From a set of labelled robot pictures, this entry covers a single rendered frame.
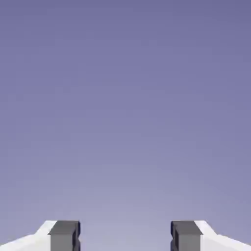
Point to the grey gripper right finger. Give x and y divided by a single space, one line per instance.
188 237

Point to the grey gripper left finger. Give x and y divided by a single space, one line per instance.
60 237

